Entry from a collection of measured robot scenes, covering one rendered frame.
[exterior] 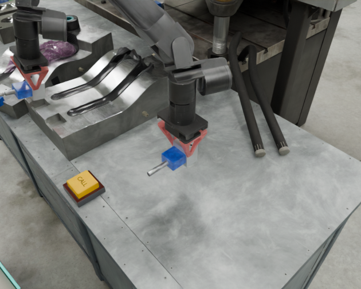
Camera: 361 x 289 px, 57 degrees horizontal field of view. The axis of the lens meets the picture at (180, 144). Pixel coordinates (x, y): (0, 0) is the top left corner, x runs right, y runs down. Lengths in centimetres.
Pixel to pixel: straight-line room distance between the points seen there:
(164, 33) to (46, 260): 138
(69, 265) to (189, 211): 101
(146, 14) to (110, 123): 45
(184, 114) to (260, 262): 36
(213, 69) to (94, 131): 45
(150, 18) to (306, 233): 59
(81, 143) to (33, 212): 105
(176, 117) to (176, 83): 8
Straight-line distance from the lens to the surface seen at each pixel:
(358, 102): 290
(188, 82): 65
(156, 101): 109
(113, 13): 197
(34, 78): 107
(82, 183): 89
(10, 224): 200
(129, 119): 105
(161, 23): 64
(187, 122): 70
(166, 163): 77
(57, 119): 106
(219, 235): 82
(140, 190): 90
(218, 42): 141
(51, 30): 94
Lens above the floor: 149
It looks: 43 degrees down
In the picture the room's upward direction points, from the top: straight up
